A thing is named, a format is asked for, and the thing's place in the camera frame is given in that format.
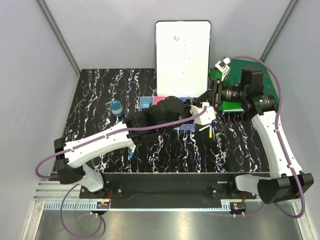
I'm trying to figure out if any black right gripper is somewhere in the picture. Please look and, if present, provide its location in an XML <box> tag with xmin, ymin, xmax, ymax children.
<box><xmin>196</xmin><ymin>78</ymin><xmax>247</xmax><ymax>108</ymax></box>

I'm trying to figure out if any blue ink bottle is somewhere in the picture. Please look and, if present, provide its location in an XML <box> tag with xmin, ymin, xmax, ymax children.
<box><xmin>109</xmin><ymin>100</ymin><xmax>124</xmax><ymax>117</ymax></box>

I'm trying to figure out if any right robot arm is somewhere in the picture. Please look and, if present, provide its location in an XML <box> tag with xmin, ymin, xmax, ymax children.
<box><xmin>194</xmin><ymin>65</ymin><xmax>314</xmax><ymax>204</ymax></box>

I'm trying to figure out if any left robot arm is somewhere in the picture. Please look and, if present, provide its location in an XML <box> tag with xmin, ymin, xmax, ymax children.
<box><xmin>56</xmin><ymin>96</ymin><xmax>194</xmax><ymax>198</ymax></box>

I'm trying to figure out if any purple plastic bin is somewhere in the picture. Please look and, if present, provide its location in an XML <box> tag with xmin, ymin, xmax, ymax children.
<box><xmin>178</xmin><ymin>97</ymin><xmax>196</xmax><ymax>131</ymax></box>

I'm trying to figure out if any light blue bin right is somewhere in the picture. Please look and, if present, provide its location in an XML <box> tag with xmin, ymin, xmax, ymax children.
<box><xmin>166</xmin><ymin>96</ymin><xmax>182</xmax><ymax>130</ymax></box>

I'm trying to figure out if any light blue bin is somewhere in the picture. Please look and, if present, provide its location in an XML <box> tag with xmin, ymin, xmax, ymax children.
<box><xmin>138</xmin><ymin>96</ymin><xmax>154</xmax><ymax>112</ymax></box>
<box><xmin>166</xmin><ymin>96</ymin><xmax>182</xmax><ymax>130</ymax></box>

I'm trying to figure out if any blue capped white marker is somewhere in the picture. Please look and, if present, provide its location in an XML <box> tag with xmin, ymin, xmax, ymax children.
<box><xmin>198</xmin><ymin>121</ymin><xmax>216</xmax><ymax>132</ymax></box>

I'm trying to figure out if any yellow capped white marker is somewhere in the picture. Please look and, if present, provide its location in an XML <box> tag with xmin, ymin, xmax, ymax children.
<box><xmin>209</xmin><ymin>125</ymin><xmax>213</xmax><ymax>139</ymax></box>

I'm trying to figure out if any pink plastic bin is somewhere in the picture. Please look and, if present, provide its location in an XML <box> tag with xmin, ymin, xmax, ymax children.
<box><xmin>152</xmin><ymin>96</ymin><xmax>166</xmax><ymax>105</ymax></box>

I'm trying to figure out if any light blue bin left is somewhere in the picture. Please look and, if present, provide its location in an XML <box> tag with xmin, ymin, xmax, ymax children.
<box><xmin>138</xmin><ymin>96</ymin><xmax>154</xmax><ymax>112</ymax></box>

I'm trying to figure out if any white dry-erase board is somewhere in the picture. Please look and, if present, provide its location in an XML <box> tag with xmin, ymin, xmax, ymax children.
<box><xmin>155</xmin><ymin>20</ymin><xmax>212</xmax><ymax>98</ymax></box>

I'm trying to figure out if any cyan capped white marker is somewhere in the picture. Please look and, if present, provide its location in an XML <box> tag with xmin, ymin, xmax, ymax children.
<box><xmin>129</xmin><ymin>145</ymin><xmax>136</xmax><ymax>159</ymax></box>

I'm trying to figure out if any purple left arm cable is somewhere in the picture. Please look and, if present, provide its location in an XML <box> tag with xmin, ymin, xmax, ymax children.
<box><xmin>34</xmin><ymin>106</ymin><xmax>208</xmax><ymax>238</ymax></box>

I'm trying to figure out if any dark green ring binder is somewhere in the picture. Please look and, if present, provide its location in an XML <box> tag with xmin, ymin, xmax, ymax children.
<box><xmin>225</xmin><ymin>58</ymin><xmax>279</xmax><ymax>103</ymax></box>

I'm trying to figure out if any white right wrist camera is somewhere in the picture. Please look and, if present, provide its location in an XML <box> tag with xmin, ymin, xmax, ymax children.
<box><xmin>214</xmin><ymin>57</ymin><xmax>231</xmax><ymax>82</ymax></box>

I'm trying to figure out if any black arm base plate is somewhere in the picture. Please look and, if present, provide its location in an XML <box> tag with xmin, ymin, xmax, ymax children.
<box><xmin>79</xmin><ymin>173</ymin><xmax>256</xmax><ymax>211</ymax></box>

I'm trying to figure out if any grey slotted cable duct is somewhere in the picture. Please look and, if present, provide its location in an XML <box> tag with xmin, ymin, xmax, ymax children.
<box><xmin>44</xmin><ymin>200</ymin><xmax>110</xmax><ymax>211</ymax></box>

